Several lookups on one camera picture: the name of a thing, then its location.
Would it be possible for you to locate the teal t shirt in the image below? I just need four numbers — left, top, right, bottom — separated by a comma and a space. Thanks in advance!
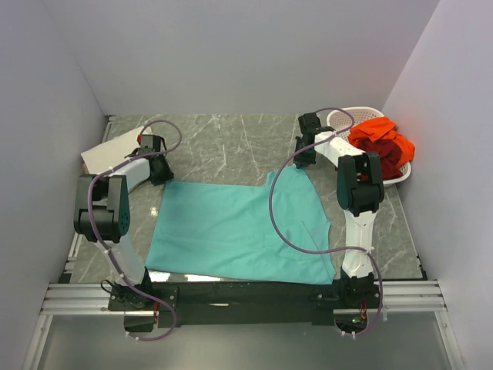
146, 166, 336, 284

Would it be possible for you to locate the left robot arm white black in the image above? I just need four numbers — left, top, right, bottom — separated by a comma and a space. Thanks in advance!
73, 134, 174, 310

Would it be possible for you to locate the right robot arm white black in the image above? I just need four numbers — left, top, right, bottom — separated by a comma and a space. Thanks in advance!
293, 113, 384, 279

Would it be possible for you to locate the white plastic laundry basket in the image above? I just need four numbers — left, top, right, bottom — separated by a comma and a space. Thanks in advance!
327, 106, 411, 187

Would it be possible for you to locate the orange t shirt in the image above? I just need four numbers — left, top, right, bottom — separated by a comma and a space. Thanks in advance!
348, 116, 415, 167

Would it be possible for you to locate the folded cream t shirt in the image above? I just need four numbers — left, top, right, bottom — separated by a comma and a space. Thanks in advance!
81, 127, 142, 174

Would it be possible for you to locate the dark red t shirt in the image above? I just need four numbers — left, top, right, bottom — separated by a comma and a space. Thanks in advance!
359, 139, 402, 180

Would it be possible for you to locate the black base crossbar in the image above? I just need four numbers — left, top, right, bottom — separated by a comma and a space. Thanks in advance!
108, 279, 382, 331

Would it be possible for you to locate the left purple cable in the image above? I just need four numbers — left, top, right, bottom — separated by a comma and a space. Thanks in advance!
87, 119, 183, 342

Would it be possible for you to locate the purple cable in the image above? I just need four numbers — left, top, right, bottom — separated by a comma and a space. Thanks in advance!
267, 107, 386, 338
87, 119, 183, 342

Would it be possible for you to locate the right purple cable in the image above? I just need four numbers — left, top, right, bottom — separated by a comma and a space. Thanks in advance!
267, 107, 386, 338

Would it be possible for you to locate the aluminium frame rail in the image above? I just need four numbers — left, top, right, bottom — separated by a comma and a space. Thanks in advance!
24, 280, 464, 369

